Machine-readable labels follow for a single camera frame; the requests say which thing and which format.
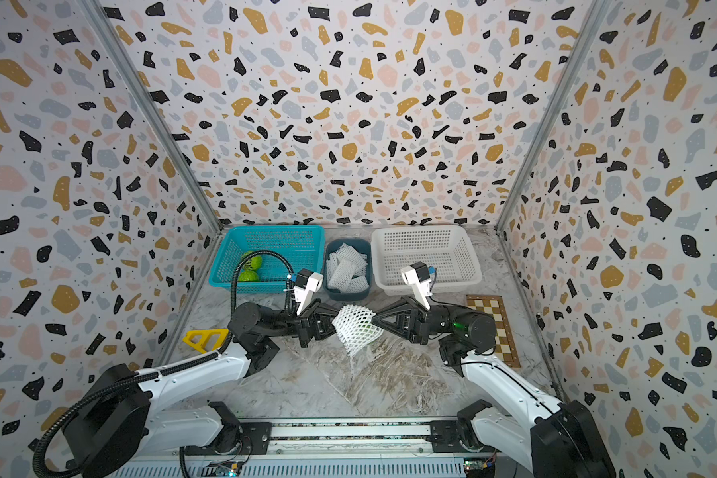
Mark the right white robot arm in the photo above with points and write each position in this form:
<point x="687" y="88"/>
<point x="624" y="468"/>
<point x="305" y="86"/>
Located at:
<point x="547" y="437"/>

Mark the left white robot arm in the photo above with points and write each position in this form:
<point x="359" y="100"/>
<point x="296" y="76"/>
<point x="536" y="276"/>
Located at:
<point x="128" y="413"/>

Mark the pile of white foam nets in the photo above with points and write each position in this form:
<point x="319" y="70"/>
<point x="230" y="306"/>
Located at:
<point x="347" y="270"/>

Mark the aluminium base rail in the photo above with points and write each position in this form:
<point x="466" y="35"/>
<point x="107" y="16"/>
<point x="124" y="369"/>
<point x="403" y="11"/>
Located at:
<point x="403" y="447"/>

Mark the yellow triangular plastic piece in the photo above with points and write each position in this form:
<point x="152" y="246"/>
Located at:
<point x="204" y="341"/>

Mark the white plastic basket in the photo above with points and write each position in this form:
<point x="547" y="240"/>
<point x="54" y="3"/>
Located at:
<point x="448" y="249"/>

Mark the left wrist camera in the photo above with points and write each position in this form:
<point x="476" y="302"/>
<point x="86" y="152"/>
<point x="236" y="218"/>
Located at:
<point x="306" y="284"/>

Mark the teal plastic basket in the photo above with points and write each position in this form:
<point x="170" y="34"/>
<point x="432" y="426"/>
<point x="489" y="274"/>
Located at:
<point x="302" y="246"/>

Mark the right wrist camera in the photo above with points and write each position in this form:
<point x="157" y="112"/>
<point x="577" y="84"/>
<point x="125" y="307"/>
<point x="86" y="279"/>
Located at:
<point x="417" y="276"/>

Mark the green custard apple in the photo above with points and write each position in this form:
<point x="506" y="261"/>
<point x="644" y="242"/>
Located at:
<point x="369" y="332"/>
<point x="252" y="262"/>
<point x="248" y="276"/>

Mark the dark teal small bin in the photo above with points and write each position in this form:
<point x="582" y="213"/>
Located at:
<point x="364" y="246"/>

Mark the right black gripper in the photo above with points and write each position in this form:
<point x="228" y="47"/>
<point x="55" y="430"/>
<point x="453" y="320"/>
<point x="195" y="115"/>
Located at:
<point x="421" y="326"/>

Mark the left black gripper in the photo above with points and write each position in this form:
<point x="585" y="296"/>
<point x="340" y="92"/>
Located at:
<point x="318" y="322"/>

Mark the white foam net sleeve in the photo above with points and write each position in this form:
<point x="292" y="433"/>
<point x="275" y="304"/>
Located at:
<point x="346" y="326"/>

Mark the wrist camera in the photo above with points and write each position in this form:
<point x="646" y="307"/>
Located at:
<point x="306" y="284"/>
<point x="417" y="276"/>

